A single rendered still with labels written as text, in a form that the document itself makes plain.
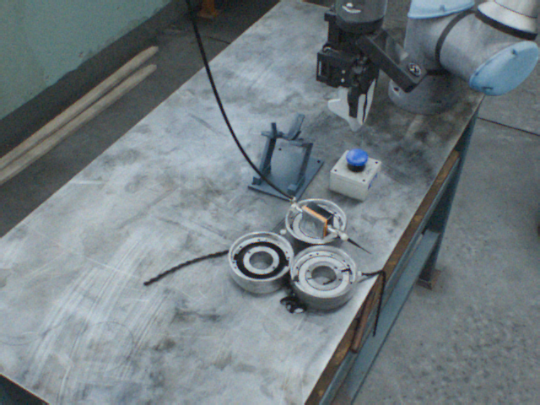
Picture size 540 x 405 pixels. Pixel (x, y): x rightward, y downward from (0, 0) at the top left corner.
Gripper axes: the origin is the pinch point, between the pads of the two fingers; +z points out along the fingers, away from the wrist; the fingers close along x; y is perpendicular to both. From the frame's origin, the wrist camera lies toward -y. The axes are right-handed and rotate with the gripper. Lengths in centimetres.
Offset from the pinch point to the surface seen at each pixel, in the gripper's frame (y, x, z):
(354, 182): -1.6, 3.3, 10.1
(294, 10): 43, -53, 14
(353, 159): -0.1, 1.2, 6.7
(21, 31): 162, -54, 55
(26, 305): 32, 51, 14
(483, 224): -16, -86, 94
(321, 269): -5.2, 22.4, 12.2
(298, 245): 0.4, 20.3, 11.6
